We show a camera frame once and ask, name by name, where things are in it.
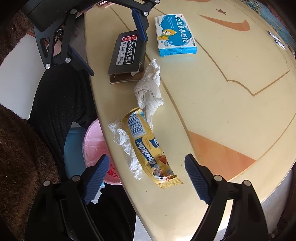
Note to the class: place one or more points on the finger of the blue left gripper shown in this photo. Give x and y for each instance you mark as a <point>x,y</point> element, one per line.
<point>141,24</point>
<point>78,62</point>

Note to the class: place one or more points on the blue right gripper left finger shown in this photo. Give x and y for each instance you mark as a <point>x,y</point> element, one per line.
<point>93,178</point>

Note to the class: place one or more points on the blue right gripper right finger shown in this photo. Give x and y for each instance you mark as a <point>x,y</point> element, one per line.
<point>201,178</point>

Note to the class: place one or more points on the blue bear medicine box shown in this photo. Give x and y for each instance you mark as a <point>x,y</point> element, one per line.
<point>174,36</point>

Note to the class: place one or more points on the pink lined trash bin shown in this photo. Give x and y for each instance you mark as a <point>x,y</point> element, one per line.
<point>94,146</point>

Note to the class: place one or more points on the black crystal bullet box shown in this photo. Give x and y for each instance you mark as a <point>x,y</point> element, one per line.
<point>127,62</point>

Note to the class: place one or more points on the yellow Alpenliebe candy wrapper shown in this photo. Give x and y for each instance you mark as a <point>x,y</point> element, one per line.
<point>148,151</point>

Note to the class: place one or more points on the beige coffee table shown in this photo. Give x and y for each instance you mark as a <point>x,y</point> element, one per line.
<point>231,105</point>

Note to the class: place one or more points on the small silver foil packets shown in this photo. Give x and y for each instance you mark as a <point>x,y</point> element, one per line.
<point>277,40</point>

